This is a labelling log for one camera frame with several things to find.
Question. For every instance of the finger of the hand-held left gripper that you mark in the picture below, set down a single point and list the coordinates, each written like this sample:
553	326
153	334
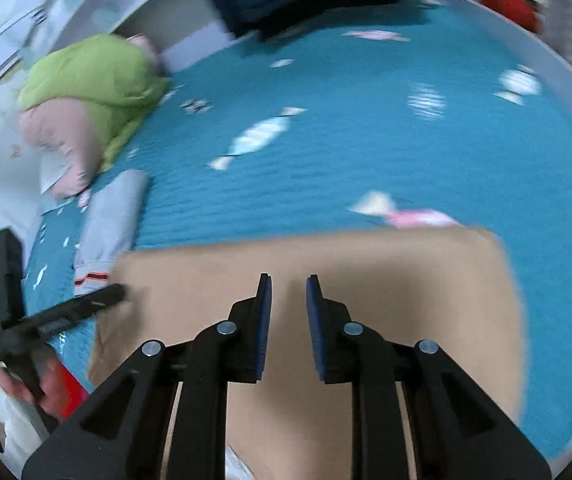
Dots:
91	302

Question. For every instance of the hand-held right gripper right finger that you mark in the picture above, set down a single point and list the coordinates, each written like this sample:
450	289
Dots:
313	330

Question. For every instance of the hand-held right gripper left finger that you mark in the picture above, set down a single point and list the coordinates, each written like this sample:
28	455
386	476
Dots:
264	330

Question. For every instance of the tan button-front jacket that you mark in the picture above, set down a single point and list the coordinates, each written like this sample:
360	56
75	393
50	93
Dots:
366	280

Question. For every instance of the person's left hand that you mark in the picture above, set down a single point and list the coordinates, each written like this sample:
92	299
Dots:
53	381

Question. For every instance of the grey pants with orange stripes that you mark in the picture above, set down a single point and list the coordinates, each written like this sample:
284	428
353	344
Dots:
111	220

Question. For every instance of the teal candy print bed sheet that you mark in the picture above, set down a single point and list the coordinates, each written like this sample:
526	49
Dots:
341	160

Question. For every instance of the green and pink quilt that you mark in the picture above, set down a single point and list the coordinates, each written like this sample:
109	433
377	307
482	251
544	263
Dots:
91	80

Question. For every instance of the small black label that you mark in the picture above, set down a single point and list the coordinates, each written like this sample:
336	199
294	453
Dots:
39	15

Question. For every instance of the white bed shelf unit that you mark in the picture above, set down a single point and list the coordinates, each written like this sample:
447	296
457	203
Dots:
131	5

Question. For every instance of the white bed side rail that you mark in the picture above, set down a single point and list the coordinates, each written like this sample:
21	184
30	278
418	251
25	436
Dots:
516	25

